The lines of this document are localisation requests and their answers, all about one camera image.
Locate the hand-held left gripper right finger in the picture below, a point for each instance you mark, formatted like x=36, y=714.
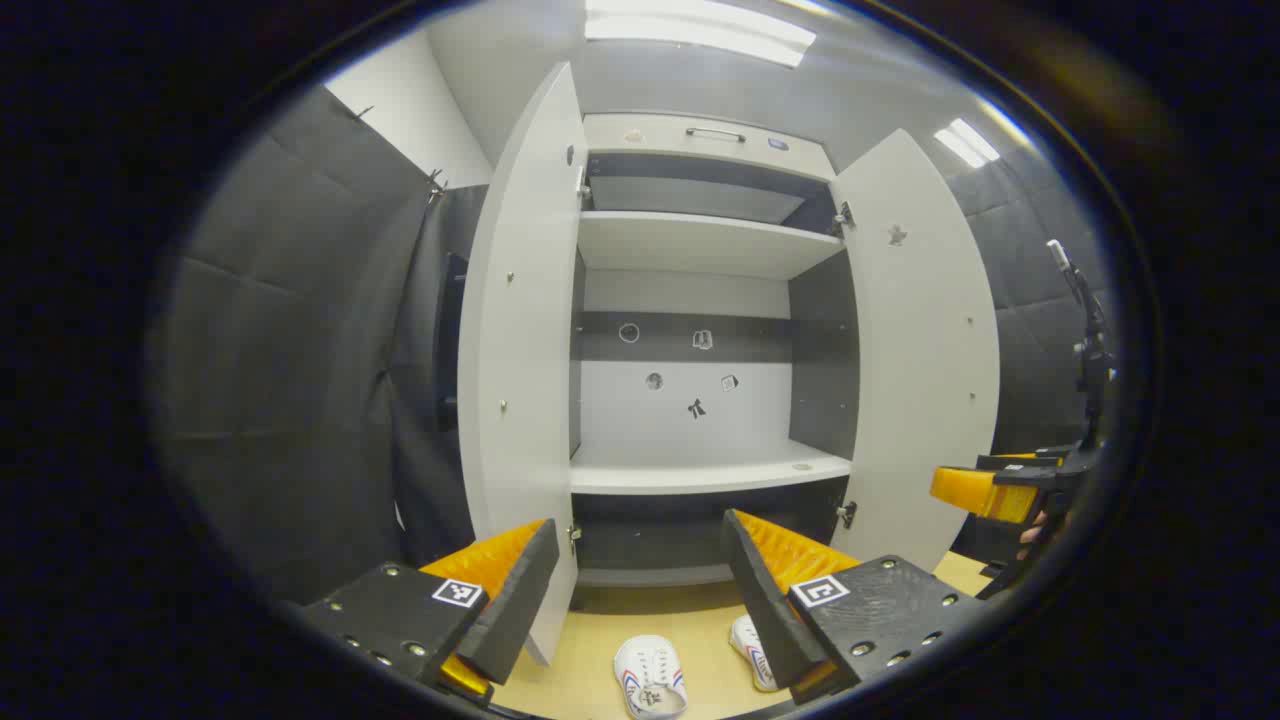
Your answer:
x=765, y=610

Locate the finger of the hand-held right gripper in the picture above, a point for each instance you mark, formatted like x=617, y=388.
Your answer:
x=985, y=495
x=1020, y=460

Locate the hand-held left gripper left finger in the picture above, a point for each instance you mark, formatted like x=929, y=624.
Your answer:
x=515, y=610

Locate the white striped shoe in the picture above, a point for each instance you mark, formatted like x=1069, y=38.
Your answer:
x=650, y=665
x=752, y=645

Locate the white cabinet door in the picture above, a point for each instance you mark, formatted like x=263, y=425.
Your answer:
x=920, y=380
x=520, y=350

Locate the white shoe cabinet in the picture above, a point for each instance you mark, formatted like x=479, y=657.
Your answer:
x=700, y=245

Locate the white cabinet drawer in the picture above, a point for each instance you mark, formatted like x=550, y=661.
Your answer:
x=670, y=148

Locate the black backdrop cloth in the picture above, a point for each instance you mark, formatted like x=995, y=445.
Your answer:
x=280, y=350
x=1030, y=340

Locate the long ceiling light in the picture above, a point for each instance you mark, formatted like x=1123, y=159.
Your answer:
x=700, y=30
x=968, y=142

